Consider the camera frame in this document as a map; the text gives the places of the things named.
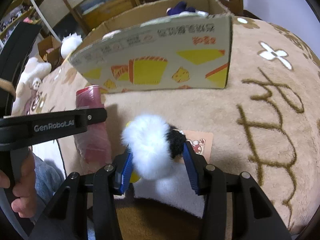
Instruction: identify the person's left hand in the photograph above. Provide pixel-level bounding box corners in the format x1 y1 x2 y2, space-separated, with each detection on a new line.
11 148 37 218

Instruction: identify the wooden wardrobe cabinet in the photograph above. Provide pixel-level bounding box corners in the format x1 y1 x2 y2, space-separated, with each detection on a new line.
31 0 140 38

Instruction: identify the white display shelf rack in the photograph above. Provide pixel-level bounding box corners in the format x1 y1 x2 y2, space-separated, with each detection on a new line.
1 0 61 49

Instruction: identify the white round plush head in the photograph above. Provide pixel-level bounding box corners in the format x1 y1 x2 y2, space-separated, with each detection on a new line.
60 33 82 59

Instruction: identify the orange cartoon card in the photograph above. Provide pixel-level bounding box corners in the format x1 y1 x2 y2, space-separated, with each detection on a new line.
179 130 213 162

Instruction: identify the open cardboard box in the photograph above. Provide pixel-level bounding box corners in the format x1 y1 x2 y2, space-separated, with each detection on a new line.
68 0 233 93

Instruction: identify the pink plastic bag roll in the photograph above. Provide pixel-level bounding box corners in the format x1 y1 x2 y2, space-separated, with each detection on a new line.
74 85 112 174

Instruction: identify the white cat plush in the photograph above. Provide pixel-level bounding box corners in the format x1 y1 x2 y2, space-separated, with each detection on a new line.
11 57 52 116

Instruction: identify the black white fluffy plush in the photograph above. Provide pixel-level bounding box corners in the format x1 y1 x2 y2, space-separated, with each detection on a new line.
121 114 204 217

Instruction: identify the white-haired doll plush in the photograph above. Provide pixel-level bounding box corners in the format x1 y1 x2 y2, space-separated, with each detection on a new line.
167 1 209 17

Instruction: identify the brown cardboard box on floor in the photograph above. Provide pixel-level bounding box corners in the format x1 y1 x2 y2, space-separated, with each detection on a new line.
37 35 61 68

